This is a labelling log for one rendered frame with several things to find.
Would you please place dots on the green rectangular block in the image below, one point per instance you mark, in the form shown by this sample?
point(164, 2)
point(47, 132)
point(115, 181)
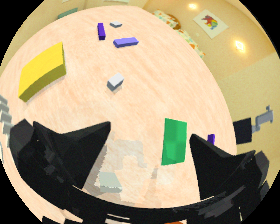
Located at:
point(175, 142)

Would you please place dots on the yellow rectangular block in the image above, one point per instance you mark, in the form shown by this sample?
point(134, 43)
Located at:
point(41, 71)

